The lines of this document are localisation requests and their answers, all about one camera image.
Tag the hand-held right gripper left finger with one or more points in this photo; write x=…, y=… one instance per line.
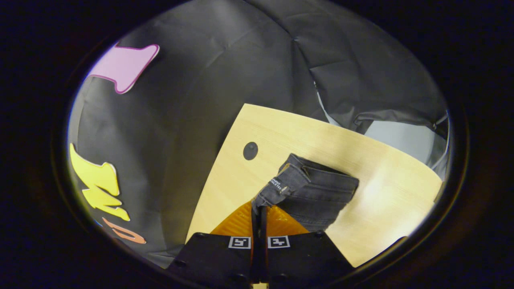
x=217, y=257

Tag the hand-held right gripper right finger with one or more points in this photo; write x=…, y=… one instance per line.
x=305, y=257

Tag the dark grey jeans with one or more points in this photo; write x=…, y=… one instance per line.
x=317, y=192

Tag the round black table grommet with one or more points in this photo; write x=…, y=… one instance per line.
x=250, y=150

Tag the black backdrop cloth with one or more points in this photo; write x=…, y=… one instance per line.
x=200, y=80

